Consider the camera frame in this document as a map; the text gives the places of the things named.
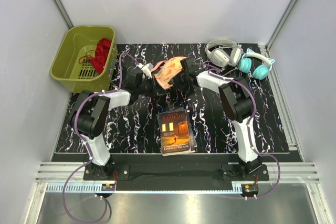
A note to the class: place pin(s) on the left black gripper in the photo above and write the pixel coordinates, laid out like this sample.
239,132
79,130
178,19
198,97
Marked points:
156,88

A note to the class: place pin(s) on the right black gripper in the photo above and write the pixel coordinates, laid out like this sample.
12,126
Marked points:
175,83

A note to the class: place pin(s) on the pink patterned mesh laundry bag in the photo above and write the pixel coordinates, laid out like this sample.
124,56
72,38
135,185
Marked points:
169,69

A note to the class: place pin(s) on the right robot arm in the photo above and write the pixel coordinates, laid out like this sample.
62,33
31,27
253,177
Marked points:
238,104

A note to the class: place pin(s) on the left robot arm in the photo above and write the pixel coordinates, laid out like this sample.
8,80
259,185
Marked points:
89,114

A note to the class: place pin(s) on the red bra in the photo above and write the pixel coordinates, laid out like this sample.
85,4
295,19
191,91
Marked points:
98,56

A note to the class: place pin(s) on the white grey headphones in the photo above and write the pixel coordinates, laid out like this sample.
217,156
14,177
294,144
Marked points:
223,52

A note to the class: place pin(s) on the orange paperback book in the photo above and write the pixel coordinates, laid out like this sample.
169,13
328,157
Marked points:
176,133

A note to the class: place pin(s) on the teal cat-ear headphones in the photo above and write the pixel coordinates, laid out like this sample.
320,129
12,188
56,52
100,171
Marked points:
259,65

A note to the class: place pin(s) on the olive green plastic basket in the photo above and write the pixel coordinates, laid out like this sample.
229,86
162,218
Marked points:
72,66

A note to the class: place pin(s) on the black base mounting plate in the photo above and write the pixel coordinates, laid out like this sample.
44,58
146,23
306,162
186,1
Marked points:
154,172

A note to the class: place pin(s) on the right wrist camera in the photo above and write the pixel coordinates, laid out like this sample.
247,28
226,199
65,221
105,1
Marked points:
190,67

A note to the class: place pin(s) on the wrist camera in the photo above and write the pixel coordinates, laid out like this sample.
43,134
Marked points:
136,76
190,67

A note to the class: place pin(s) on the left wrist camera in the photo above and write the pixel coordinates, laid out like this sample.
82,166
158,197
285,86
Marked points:
136,76

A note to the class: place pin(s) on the aluminium frame rail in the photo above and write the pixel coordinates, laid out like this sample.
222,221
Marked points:
292,195

